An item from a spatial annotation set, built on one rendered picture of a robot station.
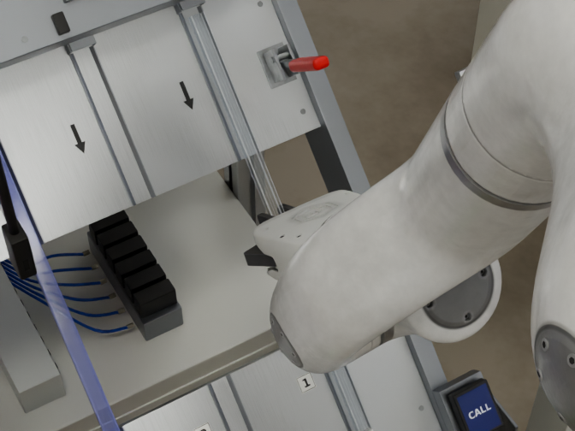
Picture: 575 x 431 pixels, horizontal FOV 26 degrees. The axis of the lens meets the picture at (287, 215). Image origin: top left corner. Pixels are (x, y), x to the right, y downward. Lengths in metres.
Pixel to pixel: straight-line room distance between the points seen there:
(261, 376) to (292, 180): 1.29
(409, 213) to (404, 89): 1.85
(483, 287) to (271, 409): 0.35
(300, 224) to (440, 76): 1.63
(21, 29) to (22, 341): 0.47
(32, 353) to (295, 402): 0.36
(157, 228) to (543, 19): 1.04
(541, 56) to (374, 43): 2.15
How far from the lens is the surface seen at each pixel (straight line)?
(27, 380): 1.42
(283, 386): 1.19
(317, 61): 1.10
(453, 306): 0.89
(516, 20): 0.61
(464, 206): 0.72
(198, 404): 1.17
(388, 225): 0.80
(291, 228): 1.06
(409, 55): 2.71
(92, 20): 1.10
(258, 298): 1.50
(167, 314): 1.45
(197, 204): 1.60
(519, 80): 0.60
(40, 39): 1.09
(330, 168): 1.23
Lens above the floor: 1.84
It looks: 50 degrees down
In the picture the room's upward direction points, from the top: straight up
